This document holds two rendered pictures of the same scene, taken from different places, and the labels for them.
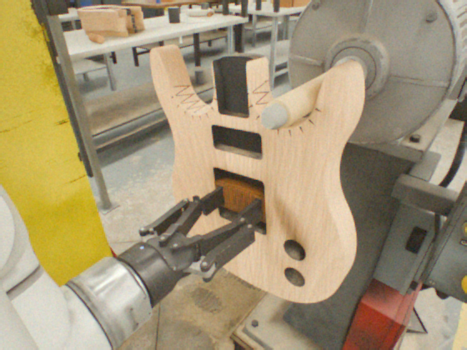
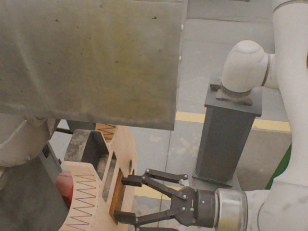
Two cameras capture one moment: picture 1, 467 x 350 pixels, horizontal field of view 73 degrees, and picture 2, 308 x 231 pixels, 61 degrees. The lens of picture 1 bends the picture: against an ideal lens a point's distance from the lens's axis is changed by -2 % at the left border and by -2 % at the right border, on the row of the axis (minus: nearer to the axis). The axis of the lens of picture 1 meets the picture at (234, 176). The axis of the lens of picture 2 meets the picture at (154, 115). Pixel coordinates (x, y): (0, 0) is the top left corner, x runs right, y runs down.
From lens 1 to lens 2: 58 cm
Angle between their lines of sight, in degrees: 83
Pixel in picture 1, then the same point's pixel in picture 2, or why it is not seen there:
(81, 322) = (250, 193)
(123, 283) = (225, 192)
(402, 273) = (54, 166)
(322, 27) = not seen: hidden behind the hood
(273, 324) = not seen: outside the picture
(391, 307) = (67, 179)
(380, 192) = not seen: hidden behind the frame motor
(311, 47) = (11, 122)
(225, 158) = (110, 194)
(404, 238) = (43, 156)
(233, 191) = (117, 198)
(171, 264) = (194, 192)
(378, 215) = (37, 163)
